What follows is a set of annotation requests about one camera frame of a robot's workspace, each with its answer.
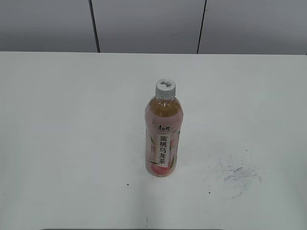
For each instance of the pink oolong tea bottle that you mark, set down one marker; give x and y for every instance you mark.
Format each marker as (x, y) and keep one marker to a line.
(163, 121)

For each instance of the white bottle cap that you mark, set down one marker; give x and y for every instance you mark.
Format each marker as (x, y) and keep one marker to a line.
(165, 89)

